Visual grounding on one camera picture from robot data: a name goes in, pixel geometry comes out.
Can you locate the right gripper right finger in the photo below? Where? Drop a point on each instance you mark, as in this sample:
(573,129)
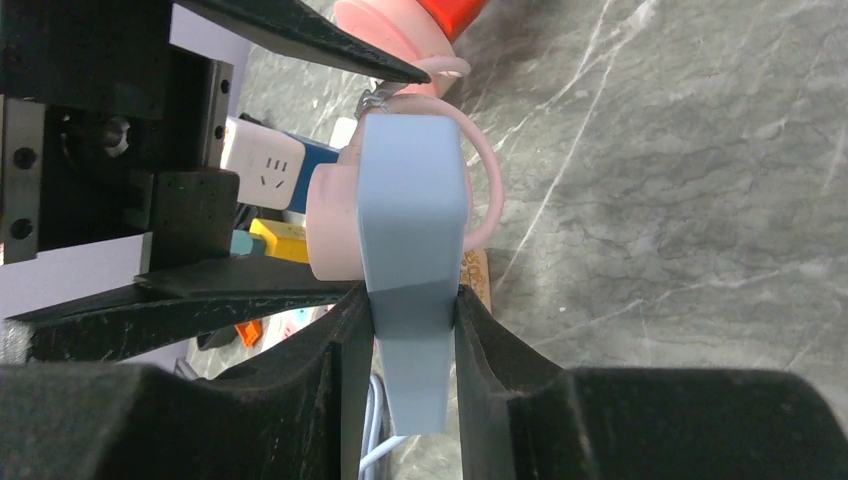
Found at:
(502,383)

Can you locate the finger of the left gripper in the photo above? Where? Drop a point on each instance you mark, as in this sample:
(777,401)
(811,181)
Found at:
(293,29)
(165,307)

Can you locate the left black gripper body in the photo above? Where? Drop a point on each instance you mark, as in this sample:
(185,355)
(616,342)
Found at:
(109,130)

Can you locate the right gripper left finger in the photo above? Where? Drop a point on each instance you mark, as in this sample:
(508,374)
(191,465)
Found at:
(299,410)

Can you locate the black tool case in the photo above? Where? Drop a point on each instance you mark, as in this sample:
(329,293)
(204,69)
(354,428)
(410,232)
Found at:
(248,332)

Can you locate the red cube adapter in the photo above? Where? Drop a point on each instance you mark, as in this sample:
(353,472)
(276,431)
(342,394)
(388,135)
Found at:
(453,16)

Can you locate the pink cube adapter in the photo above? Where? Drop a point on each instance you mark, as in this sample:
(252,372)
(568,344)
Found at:
(331,224)

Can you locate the light blue power strip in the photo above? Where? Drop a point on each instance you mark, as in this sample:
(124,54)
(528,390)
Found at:
(412,210)

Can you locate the tan wooden cube adapter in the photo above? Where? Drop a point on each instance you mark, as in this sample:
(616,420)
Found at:
(475,274)

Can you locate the teal small plug adapter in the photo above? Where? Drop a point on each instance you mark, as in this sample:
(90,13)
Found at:
(246,243)

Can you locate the yellow cube adapter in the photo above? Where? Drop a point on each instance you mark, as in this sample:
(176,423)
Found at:
(281,240)

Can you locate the dark blue cube adapter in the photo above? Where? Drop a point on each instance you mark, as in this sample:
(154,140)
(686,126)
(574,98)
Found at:
(315,160)

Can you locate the white cube adapter with picture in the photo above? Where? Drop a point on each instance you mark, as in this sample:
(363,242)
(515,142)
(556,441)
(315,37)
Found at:
(268,163)

